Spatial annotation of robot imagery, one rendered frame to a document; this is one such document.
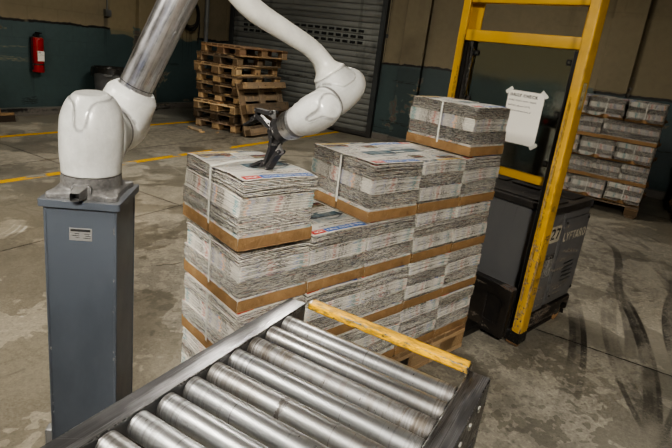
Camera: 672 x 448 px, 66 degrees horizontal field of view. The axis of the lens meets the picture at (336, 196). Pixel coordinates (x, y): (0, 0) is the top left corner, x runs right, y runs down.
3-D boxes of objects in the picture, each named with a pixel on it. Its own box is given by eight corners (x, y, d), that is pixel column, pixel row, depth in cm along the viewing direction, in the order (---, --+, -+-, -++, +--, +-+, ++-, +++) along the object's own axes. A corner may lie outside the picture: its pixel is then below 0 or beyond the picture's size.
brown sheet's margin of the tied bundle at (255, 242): (211, 234, 167) (212, 222, 166) (284, 223, 186) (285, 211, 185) (236, 252, 156) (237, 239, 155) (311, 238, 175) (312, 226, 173)
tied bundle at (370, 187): (306, 196, 224) (312, 144, 218) (356, 190, 243) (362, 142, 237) (365, 224, 197) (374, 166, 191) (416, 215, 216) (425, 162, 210)
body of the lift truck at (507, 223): (428, 290, 342) (450, 173, 320) (474, 273, 379) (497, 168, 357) (523, 340, 294) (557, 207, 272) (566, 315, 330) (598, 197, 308)
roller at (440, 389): (281, 334, 133) (290, 316, 135) (457, 413, 112) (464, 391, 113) (273, 329, 129) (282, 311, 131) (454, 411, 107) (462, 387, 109)
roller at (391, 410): (247, 334, 119) (239, 355, 118) (440, 424, 97) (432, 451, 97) (258, 334, 123) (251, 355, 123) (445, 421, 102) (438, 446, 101)
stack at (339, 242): (176, 405, 209) (183, 211, 186) (374, 328, 287) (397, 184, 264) (224, 467, 182) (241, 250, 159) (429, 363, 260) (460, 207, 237)
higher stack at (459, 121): (373, 328, 286) (411, 94, 251) (408, 315, 306) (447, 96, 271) (428, 364, 259) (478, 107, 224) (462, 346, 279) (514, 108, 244)
